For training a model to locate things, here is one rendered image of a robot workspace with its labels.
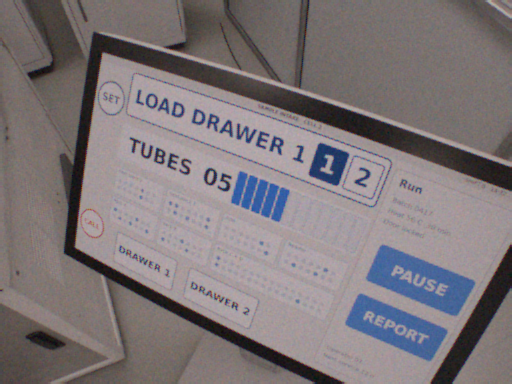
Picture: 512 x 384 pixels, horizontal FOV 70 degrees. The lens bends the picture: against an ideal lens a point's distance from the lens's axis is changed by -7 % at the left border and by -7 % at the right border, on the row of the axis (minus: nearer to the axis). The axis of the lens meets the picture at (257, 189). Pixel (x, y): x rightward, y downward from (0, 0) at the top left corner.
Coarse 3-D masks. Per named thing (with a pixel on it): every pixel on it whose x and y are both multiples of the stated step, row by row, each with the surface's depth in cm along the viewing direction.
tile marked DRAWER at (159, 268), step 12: (120, 240) 49; (132, 240) 48; (120, 252) 50; (132, 252) 49; (144, 252) 48; (156, 252) 47; (120, 264) 50; (132, 264) 49; (144, 264) 49; (156, 264) 48; (168, 264) 47; (144, 276) 49; (156, 276) 48; (168, 276) 48; (168, 288) 48
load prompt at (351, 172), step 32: (160, 96) 42; (192, 96) 41; (192, 128) 42; (224, 128) 41; (256, 128) 39; (288, 128) 38; (256, 160) 40; (288, 160) 39; (320, 160) 38; (352, 160) 37; (384, 160) 36; (352, 192) 38
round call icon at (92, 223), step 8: (80, 208) 50; (88, 208) 50; (80, 216) 51; (88, 216) 50; (96, 216) 50; (104, 216) 49; (80, 224) 51; (88, 224) 50; (96, 224) 50; (104, 224) 49; (88, 232) 51; (96, 232) 50; (96, 240) 51
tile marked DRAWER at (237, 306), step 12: (192, 276) 46; (204, 276) 46; (192, 288) 47; (204, 288) 46; (216, 288) 46; (228, 288) 45; (192, 300) 47; (204, 300) 47; (216, 300) 46; (228, 300) 45; (240, 300) 45; (252, 300) 44; (216, 312) 46; (228, 312) 46; (240, 312) 45; (252, 312) 45; (240, 324) 46
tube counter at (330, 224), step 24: (216, 168) 42; (240, 168) 41; (216, 192) 43; (240, 192) 42; (264, 192) 41; (288, 192) 40; (264, 216) 41; (288, 216) 40; (312, 216) 40; (336, 216) 39; (360, 216) 38; (336, 240) 39; (360, 240) 38
